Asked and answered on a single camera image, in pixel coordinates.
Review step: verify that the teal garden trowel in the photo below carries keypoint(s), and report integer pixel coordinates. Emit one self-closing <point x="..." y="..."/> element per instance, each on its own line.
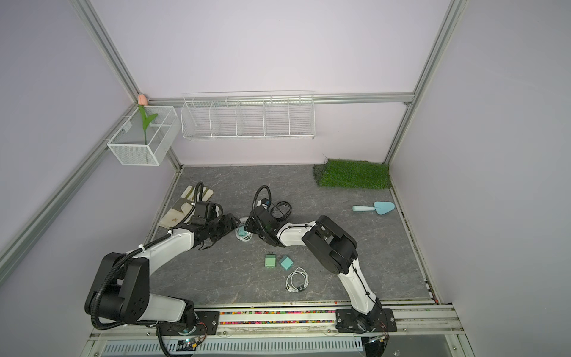
<point x="381" y="208"/>

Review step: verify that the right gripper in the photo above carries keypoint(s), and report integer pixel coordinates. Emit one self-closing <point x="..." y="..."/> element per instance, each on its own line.
<point x="247" y="226"/>

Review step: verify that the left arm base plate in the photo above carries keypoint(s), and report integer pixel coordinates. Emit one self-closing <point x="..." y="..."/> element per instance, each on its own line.
<point x="200" y="323"/>

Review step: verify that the teal charger cube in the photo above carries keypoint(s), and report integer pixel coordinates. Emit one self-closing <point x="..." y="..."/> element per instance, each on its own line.
<point x="286" y="262"/>
<point x="241" y="232"/>

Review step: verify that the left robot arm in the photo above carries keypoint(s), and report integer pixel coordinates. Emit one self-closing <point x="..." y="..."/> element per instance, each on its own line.
<point x="120" y="293"/>

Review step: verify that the beige work glove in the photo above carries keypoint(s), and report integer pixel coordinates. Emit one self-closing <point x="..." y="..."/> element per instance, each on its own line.
<point x="181" y="207"/>

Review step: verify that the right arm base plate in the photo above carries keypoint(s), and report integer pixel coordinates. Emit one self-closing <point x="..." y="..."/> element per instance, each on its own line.
<point x="378" y="321"/>

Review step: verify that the green artificial grass mat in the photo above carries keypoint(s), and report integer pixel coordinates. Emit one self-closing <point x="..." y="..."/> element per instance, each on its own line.
<point x="352" y="174"/>

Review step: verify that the white wire shelf basket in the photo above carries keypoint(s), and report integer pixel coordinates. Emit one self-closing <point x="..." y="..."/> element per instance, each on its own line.
<point x="230" y="115"/>

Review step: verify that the clear round pouch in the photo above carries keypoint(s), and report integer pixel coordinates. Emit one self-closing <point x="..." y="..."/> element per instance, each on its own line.
<point x="242" y="224"/>

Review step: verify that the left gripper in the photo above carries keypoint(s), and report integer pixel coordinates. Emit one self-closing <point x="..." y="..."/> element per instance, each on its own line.
<point x="229" y="224"/>

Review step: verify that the white mesh box basket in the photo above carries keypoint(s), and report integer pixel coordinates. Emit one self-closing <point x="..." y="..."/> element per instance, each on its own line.
<point x="128" y="146"/>

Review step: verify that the artificial pink tulip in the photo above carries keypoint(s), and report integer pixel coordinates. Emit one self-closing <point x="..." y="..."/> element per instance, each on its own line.
<point x="146" y="119"/>

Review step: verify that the green charger cube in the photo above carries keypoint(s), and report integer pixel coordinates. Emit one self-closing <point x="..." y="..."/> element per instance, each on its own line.
<point x="270" y="260"/>

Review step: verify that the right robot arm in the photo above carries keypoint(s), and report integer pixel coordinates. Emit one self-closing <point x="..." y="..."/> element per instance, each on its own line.
<point x="333" y="248"/>

